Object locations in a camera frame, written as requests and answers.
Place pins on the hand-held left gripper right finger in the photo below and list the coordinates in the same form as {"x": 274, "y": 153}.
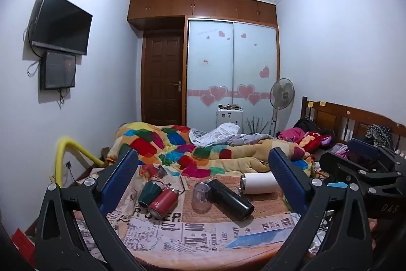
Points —
{"x": 285, "y": 177}

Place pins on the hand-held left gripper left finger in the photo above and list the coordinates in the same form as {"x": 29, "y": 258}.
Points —
{"x": 125, "y": 170}

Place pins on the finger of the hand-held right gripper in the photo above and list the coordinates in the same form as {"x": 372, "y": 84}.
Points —
{"x": 339, "y": 167}

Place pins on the white thermos cup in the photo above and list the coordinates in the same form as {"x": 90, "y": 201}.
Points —
{"x": 261, "y": 183}

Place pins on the green metal cup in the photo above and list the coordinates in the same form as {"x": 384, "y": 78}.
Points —
{"x": 149, "y": 194}

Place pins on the red metal cup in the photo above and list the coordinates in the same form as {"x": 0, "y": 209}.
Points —
{"x": 161, "y": 203}

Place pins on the black thermos cup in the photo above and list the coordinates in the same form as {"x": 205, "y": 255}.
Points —
{"x": 231, "y": 201}

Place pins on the clear glass cup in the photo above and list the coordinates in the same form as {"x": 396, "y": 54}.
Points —
{"x": 201, "y": 198}

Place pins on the red plush toy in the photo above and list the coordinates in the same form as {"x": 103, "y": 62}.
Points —
{"x": 314, "y": 139}

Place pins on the pink clothing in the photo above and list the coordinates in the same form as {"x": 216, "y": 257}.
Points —
{"x": 291, "y": 133}

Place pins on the dark patterned bag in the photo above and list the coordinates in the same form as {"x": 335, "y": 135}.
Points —
{"x": 379, "y": 133}

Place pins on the wooden bed headboard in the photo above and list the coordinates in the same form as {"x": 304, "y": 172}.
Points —
{"x": 330, "y": 114}

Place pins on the black bag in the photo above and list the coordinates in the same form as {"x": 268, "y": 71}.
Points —
{"x": 306, "y": 124}

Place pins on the colourful patchwork blanket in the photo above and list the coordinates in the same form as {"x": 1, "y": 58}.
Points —
{"x": 177, "y": 150}

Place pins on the dark decorative twigs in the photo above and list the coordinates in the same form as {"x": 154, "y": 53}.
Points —
{"x": 257, "y": 125}

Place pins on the white small cabinet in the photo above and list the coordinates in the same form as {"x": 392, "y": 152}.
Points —
{"x": 229, "y": 118}

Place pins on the grey white checked cloth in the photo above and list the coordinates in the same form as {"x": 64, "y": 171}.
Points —
{"x": 212, "y": 133}

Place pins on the brown wooden door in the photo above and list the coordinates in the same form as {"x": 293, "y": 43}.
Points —
{"x": 161, "y": 77}

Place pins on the pink heart stickers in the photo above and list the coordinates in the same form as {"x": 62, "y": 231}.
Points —
{"x": 217, "y": 92}

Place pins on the red box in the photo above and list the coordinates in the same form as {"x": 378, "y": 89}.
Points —
{"x": 23, "y": 242}

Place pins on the wardrobe with frosted sliding doors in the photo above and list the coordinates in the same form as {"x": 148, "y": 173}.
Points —
{"x": 219, "y": 67}

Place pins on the brown overhead wooden cabinet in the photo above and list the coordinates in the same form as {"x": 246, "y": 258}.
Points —
{"x": 203, "y": 6}

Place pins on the yellow padded rail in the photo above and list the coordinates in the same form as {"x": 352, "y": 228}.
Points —
{"x": 63, "y": 147}

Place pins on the standing pedestal fan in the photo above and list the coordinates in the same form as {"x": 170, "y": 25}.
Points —
{"x": 282, "y": 93}

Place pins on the small black wall monitor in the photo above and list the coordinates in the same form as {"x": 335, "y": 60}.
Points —
{"x": 58, "y": 71}

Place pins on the wall-mounted black television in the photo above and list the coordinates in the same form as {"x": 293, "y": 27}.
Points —
{"x": 62, "y": 23}

